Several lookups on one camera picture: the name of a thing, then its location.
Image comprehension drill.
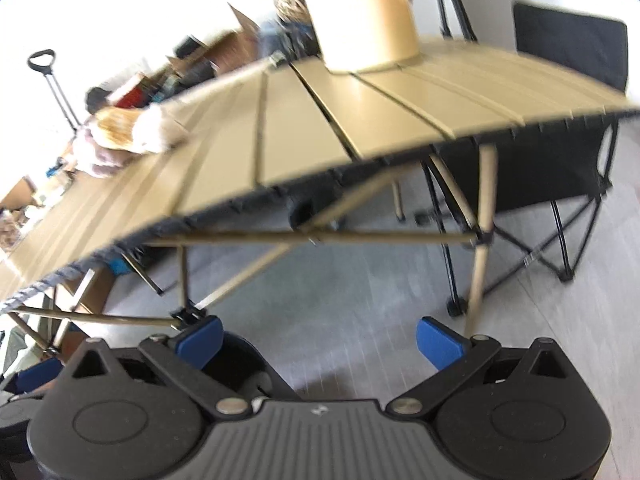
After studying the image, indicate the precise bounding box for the black folding chair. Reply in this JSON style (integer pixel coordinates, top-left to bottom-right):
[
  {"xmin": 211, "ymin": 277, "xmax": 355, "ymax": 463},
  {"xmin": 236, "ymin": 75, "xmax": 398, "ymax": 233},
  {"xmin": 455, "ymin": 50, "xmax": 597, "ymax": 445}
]
[{"xmin": 415, "ymin": 0, "xmax": 628, "ymax": 318}]

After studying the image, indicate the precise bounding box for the khaki folding table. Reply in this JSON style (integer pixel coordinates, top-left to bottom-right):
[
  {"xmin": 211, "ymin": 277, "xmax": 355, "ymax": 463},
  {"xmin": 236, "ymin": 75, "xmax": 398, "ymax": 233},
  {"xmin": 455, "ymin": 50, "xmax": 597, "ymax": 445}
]
[{"xmin": 0, "ymin": 35, "xmax": 640, "ymax": 361}]

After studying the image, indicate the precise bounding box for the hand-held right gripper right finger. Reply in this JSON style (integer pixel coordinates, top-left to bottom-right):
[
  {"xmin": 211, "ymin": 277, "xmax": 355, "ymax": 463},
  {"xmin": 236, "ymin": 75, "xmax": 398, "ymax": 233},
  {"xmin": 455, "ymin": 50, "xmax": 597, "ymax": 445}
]
[{"xmin": 386, "ymin": 316, "xmax": 571, "ymax": 417}]

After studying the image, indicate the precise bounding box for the open brown cardboard box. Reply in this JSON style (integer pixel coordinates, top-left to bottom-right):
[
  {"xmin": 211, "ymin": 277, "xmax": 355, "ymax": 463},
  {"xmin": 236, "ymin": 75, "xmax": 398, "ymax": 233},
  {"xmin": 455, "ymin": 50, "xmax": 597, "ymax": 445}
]
[{"xmin": 167, "ymin": 2, "xmax": 261, "ymax": 76}]

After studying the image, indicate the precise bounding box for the cardboard box with liner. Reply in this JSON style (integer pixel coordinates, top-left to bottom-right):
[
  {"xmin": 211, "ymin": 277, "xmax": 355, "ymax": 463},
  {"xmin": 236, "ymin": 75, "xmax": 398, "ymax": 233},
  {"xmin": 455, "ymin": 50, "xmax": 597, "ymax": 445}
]
[{"xmin": 65, "ymin": 265, "xmax": 116, "ymax": 313}]

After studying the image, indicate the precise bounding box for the yellow white plush toy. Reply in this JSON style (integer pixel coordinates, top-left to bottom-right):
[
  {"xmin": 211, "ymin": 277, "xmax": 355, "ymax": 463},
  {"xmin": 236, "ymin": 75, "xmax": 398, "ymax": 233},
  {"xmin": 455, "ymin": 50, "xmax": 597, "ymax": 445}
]
[{"xmin": 72, "ymin": 105, "xmax": 191, "ymax": 178}]

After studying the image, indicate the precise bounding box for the beige bottle grey band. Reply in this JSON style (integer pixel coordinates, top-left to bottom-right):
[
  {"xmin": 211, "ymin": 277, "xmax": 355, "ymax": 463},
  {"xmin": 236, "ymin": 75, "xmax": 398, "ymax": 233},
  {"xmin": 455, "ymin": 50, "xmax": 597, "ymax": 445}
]
[{"xmin": 302, "ymin": 0, "xmax": 421, "ymax": 75}]

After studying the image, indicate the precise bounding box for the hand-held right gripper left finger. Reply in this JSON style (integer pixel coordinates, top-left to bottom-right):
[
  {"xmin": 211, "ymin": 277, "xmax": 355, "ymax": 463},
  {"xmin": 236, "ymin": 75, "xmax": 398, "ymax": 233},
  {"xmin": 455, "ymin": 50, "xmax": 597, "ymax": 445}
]
[{"xmin": 67, "ymin": 316, "xmax": 251, "ymax": 417}]

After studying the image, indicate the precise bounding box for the black trolley handle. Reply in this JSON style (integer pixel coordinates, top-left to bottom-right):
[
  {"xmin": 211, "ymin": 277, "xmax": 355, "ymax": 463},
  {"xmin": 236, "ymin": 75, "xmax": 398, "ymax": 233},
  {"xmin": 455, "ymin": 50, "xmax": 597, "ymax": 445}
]
[{"xmin": 27, "ymin": 50, "xmax": 83, "ymax": 133}]

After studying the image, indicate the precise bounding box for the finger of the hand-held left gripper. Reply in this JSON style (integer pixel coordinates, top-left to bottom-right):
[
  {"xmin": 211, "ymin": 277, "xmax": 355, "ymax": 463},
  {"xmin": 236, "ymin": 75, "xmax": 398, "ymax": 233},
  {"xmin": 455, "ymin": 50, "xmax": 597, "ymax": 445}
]
[{"xmin": 12, "ymin": 357, "xmax": 63, "ymax": 396}]

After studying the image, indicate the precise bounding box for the woven rattan ball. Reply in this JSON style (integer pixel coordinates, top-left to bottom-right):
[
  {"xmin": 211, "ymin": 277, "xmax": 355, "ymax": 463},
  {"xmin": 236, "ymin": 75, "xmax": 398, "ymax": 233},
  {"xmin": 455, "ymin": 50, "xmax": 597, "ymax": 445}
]
[{"xmin": 273, "ymin": 0, "xmax": 316, "ymax": 23}]

